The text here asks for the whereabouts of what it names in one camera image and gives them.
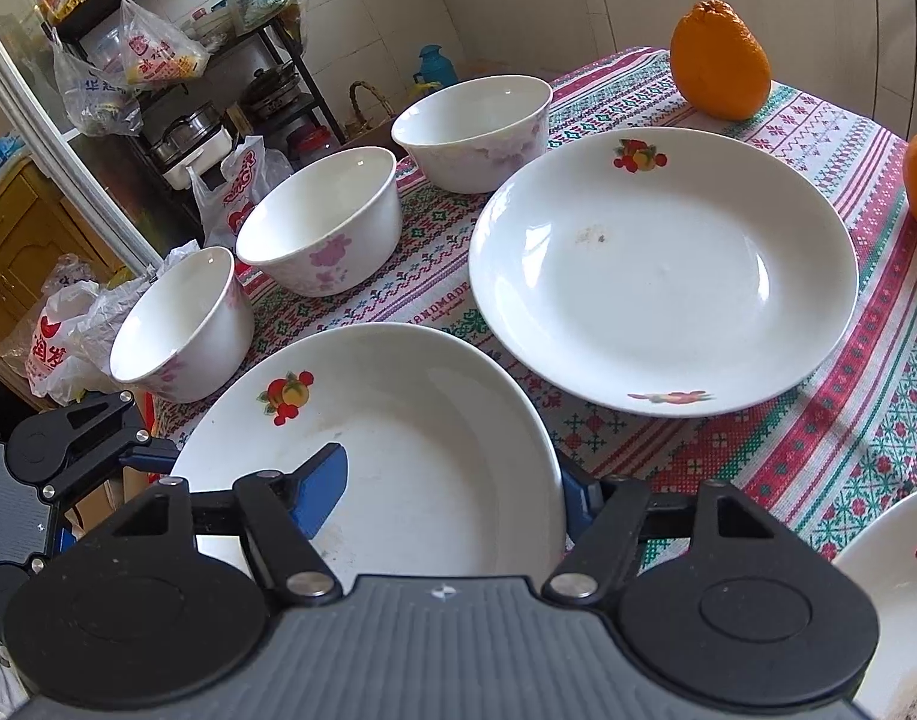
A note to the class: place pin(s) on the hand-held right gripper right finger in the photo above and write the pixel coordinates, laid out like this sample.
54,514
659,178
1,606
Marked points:
578,499

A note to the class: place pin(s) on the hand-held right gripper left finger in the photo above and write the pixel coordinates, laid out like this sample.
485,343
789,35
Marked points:
327,484

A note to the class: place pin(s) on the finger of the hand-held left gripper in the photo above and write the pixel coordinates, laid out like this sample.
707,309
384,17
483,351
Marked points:
155,456

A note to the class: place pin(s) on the white plate fruit print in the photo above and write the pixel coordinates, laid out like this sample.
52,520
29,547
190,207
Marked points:
398,427
901,615
653,277

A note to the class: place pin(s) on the white bowl pink floral print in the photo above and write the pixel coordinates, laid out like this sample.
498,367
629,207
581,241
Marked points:
181,315
466,120
316,202

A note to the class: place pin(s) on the white bag red print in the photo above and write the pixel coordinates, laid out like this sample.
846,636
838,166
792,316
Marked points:
53,345
237,187

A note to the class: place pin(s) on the yellow wooden cabinet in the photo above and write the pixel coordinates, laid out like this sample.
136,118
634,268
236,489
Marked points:
23,240

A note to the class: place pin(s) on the white electric cooker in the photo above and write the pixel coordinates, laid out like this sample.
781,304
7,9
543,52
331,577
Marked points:
196,165

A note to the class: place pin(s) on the steel steamer pot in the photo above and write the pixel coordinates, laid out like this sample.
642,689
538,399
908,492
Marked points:
185,131

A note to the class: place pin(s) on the blue box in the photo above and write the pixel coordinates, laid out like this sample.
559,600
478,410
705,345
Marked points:
1,154

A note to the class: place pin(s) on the red lid jar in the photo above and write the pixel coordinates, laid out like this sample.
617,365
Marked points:
308,142

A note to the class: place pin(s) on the wicker basket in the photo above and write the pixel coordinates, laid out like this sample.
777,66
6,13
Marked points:
365,131

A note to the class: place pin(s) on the clear bag blue print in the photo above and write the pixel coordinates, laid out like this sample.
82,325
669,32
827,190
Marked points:
91,90

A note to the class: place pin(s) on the black cooking pot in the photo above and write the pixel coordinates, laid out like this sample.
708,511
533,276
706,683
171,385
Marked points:
267,90

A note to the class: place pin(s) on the clear bag red print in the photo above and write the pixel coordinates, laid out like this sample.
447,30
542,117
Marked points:
155,52

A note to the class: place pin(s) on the teal thermos jug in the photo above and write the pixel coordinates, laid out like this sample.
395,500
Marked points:
436,67

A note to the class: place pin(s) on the white kitchen cabinets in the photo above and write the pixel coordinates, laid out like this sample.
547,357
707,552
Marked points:
541,0

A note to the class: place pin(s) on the white door frame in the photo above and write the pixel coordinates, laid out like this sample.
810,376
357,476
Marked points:
76,142

